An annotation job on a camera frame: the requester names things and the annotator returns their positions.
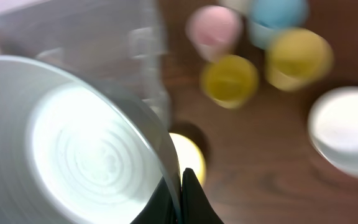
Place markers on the light blue cup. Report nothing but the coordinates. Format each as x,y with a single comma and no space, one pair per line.
268,17

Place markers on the yellow cup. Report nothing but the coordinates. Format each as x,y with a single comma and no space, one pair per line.
230,82
297,57

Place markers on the yellow small bowl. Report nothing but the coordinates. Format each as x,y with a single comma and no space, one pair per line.
189,156

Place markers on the clear plastic storage container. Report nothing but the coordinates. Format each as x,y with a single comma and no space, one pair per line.
122,41

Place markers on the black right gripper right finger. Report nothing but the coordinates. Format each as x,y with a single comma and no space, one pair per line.
195,205

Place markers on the pink cup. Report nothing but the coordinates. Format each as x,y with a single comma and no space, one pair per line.
214,31

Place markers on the grey small bowl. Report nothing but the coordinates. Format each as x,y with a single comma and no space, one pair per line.
74,150

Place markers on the white small bowl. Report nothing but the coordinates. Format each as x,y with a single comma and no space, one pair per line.
333,128

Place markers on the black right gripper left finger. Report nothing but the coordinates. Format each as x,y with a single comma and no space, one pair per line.
159,209

